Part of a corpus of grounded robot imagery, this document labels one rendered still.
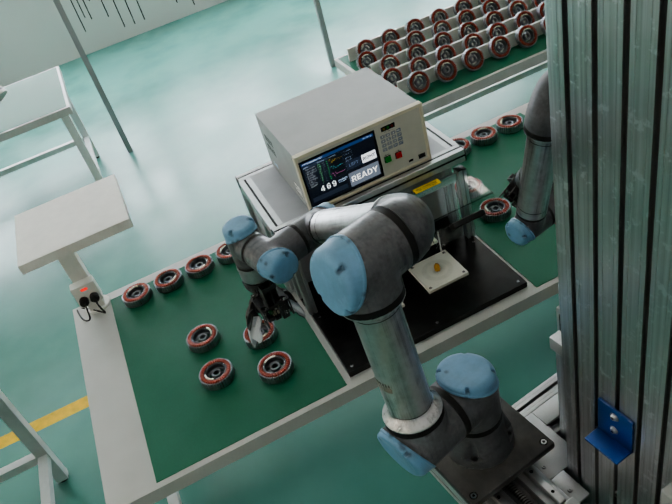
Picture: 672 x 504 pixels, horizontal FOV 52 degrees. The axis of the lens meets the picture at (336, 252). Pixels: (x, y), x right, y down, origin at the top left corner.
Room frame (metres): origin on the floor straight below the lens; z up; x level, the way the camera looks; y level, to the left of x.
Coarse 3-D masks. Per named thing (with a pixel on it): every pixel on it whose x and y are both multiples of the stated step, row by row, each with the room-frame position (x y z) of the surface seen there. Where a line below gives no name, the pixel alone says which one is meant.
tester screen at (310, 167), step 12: (348, 144) 1.82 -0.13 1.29; (360, 144) 1.83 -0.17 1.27; (372, 144) 1.84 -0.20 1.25; (324, 156) 1.80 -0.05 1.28; (336, 156) 1.81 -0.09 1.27; (348, 156) 1.82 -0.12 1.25; (312, 168) 1.79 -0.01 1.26; (324, 168) 1.80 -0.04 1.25; (336, 168) 1.81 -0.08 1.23; (312, 180) 1.79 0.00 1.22; (324, 180) 1.80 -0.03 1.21; (348, 180) 1.81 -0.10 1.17; (312, 192) 1.79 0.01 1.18; (324, 192) 1.80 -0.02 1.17
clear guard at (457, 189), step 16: (432, 176) 1.85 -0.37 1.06; (448, 176) 1.83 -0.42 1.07; (464, 176) 1.80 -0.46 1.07; (400, 192) 1.82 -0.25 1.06; (432, 192) 1.77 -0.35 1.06; (448, 192) 1.74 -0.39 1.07; (464, 192) 1.72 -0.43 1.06; (480, 192) 1.69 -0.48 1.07; (432, 208) 1.69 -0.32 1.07; (448, 208) 1.66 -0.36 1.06; (464, 208) 1.65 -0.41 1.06; (480, 208) 1.64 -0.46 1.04; (496, 208) 1.64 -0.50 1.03; (448, 224) 1.61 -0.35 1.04; (480, 224) 1.61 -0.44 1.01; (448, 240) 1.58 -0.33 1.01
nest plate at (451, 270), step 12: (444, 252) 1.81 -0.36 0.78; (420, 264) 1.78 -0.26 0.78; (432, 264) 1.76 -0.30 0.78; (444, 264) 1.75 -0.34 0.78; (456, 264) 1.73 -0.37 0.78; (420, 276) 1.72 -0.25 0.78; (432, 276) 1.71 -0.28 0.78; (444, 276) 1.69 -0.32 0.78; (456, 276) 1.67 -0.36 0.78; (432, 288) 1.65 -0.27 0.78
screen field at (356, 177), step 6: (378, 162) 1.84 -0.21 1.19; (360, 168) 1.83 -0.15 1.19; (366, 168) 1.83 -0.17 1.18; (372, 168) 1.83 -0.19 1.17; (378, 168) 1.84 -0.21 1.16; (348, 174) 1.82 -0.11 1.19; (354, 174) 1.82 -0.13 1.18; (360, 174) 1.82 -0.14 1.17; (366, 174) 1.83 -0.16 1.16; (372, 174) 1.83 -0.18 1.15; (378, 174) 1.84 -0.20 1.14; (354, 180) 1.82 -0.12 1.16; (360, 180) 1.82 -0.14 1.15
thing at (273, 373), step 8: (272, 352) 1.58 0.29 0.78; (280, 352) 1.57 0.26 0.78; (264, 360) 1.56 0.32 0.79; (272, 360) 1.56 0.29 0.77; (280, 360) 1.56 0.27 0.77; (288, 360) 1.52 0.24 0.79; (264, 368) 1.53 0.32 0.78; (272, 368) 1.52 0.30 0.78; (280, 368) 1.52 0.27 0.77; (288, 368) 1.50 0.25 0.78; (264, 376) 1.49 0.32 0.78; (272, 376) 1.48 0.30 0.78; (280, 376) 1.48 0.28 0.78; (288, 376) 1.49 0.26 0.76
